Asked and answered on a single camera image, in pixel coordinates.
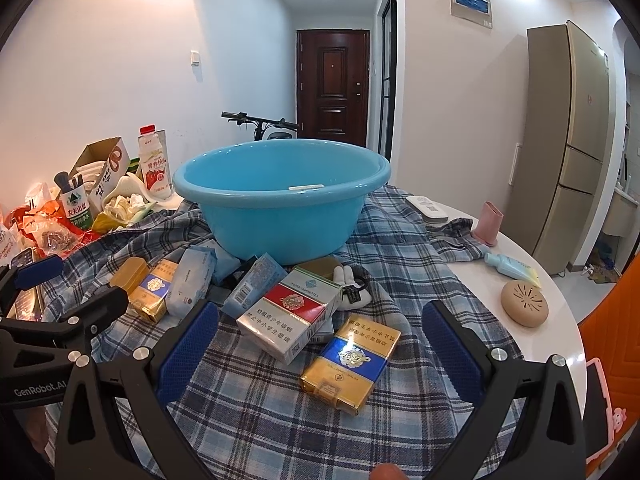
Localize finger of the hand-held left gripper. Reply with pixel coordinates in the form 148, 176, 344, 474
0, 254, 65, 312
0, 286, 129, 357

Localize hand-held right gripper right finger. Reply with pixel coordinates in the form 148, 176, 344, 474
421, 300, 587, 480

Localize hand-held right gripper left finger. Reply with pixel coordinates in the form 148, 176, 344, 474
54, 300, 221, 480

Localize amber soap bar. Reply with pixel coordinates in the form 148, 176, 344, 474
109, 257, 150, 306

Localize gold and blue cigarette pack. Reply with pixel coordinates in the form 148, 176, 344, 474
300, 312, 402, 417
129, 260, 182, 323

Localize white tissue pack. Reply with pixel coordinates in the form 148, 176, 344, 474
165, 247, 218, 318

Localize red and white cigarette pack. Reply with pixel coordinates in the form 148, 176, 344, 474
236, 265, 343, 366

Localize blue plastic basin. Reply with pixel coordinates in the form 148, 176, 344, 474
172, 139, 392, 267

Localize pile of red snack packets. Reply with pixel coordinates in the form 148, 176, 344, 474
0, 182, 101, 268

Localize green water label carton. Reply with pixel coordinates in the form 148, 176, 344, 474
60, 180, 93, 231

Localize yellow plastic bag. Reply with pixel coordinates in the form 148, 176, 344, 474
92, 212, 126, 236

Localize beige round case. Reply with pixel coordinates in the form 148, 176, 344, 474
501, 280, 549, 328

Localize light blue soap box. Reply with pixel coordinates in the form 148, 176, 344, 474
222, 253, 289, 318

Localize small black box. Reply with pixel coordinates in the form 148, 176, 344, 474
220, 257, 261, 291

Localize light blue tissue pack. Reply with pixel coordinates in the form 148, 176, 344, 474
187, 240, 242, 286

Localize crumpled white tissues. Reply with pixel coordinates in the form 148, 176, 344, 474
104, 192, 147, 224

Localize blue plaid cloth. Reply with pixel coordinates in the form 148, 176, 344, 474
15, 185, 526, 480

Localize pale green tube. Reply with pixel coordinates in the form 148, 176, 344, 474
483, 252, 542, 288

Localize white plastic bowl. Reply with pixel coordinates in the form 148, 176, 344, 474
102, 172, 151, 211

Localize open cardboard box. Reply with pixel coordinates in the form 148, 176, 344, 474
67, 136, 132, 200

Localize white plush rabbit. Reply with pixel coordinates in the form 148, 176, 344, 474
332, 264, 373, 311

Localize pink cup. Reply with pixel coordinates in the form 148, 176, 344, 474
472, 201, 505, 247

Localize white remote control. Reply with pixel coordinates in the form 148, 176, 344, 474
405, 195, 449, 222

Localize white milk bottle red cap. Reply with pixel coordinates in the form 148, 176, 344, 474
137, 125, 174, 200

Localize white sink cabinet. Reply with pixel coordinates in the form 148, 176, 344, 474
602, 150, 640, 241

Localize beige refrigerator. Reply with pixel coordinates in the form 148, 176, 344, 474
520, 21, 616, 276

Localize black framed glass door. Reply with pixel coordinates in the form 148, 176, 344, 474
377, 0, 399, 158

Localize brown entrance door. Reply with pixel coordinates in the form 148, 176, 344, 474
296, 30, 371, 148

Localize pink cartoon frame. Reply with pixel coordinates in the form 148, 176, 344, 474
585, 357, 627, 467

